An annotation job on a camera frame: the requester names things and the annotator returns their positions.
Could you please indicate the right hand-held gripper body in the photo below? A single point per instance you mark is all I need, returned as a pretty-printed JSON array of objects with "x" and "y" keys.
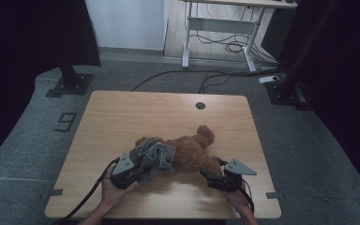
[{"x": 228, "y": 181}]

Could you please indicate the person's left hand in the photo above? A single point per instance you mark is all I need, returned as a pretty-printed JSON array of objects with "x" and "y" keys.
[{"x": 112, "y": 195}]

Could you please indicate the brown plush teddy bear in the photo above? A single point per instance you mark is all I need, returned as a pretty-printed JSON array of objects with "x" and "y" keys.
[{"x": 189, "y": 153}]

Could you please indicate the white metal frame desk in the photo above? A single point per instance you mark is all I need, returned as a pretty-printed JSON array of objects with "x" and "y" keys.
[{"x": 222, "y": 25}]

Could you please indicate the dark cabinet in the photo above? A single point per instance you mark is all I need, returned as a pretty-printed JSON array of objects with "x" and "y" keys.
[{"x": 275, "y": 34}]

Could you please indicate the black curtain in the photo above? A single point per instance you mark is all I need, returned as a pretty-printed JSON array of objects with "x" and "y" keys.
[
  {"x": 350, "y": 93},
  {"x": 28, "y": 47}
]

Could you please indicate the person's right hand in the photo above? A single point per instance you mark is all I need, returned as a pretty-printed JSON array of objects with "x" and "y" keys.
[{"x": 239, "y": 198}]

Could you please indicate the black stand with slanted post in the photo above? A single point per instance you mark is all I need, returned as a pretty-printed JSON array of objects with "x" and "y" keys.
[{"x": 281, "y": 93}]

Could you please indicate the black stand with square base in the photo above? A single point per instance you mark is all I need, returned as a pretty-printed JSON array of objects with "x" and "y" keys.
[{"x": 72, "y": 84}]

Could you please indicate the grey fluffy cloth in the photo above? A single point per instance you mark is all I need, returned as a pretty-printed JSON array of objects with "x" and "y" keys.
[{"x": 156, "y": 153}]

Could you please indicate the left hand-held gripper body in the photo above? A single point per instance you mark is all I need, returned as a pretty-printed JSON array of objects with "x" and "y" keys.
[{"x": 123, "y": 173}]

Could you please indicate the white power strip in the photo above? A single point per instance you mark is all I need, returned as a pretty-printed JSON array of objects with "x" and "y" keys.
[{"x": 268, "y": 79}]

